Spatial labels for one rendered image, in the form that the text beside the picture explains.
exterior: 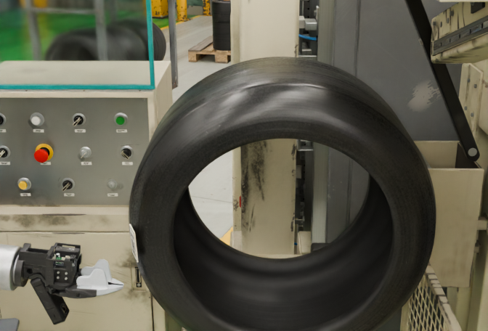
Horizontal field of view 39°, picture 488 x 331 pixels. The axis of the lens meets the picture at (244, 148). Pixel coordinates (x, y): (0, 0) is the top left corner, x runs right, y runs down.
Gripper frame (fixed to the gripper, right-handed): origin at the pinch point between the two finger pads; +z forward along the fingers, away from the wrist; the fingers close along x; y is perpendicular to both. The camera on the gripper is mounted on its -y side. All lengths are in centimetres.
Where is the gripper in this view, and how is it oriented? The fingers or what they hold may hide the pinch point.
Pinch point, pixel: (117, 288)
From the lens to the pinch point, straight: 146.2
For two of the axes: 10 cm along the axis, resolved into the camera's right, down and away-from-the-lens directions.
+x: 0.2, -3.4, 9.4
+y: 1.2, -9.3, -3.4
